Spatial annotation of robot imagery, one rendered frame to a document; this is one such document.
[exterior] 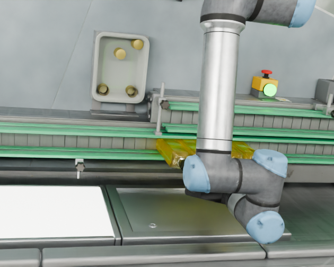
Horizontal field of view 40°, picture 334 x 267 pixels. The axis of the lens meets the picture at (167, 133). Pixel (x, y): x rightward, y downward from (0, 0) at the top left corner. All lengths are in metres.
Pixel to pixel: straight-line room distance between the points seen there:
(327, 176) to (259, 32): 0.61
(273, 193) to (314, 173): 0.85
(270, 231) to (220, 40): 0.41
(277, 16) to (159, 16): 0.66
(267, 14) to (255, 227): 0.45
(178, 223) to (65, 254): 0.34
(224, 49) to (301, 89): 0.94
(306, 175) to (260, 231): 0.85
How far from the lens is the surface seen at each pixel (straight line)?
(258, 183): 0.98
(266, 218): 1.00
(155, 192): 1.45
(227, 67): 0.95
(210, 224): 1.29
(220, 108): 0.94
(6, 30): 1.57
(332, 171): 1.89
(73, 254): 1.10
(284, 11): 1.02
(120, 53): 1.53
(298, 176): 1.81
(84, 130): 1.43
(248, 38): 1.73
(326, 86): 1.83
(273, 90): 1.69
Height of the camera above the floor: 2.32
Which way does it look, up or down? 68 degrees down
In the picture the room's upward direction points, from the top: 138 degrees clockwise
